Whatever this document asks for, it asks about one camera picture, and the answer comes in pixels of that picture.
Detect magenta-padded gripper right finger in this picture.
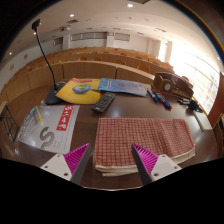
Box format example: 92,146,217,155
131,143,183,187

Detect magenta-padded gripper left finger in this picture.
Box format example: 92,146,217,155
39,142,94,186

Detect red white checked towel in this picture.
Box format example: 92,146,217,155
93,117,196,177

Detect white printed magazine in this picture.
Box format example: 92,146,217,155
17,104,81,155

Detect yellow highlighter pen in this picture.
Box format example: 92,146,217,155
34,106,44,124

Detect blue marker pen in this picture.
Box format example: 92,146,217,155
146,87,160,103
157,93,173,111

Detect black remote control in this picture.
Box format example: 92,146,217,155
91,91,117,114

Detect yellow booklet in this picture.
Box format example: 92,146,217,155
55,77,102,105

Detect black gooseneck desk microphone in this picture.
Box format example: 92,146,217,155
31,18,68,106

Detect red marker pen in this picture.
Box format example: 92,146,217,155
151,88,166,104

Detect white notepad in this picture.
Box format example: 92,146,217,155
193,110,213,132

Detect black marker pen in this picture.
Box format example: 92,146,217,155
177,97,191,105

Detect small black device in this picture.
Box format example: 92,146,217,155
187,99,204,113

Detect wooden desk organizer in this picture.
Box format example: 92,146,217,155
152,71,195,100

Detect blue booklet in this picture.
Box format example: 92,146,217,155
97,77,150,98

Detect rows of wooden auditorium seats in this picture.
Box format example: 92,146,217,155
19,46,192,84

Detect round ceiling lights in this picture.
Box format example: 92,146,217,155
7,2,135,56

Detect black metal frame stand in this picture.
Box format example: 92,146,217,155
0,101,20,143

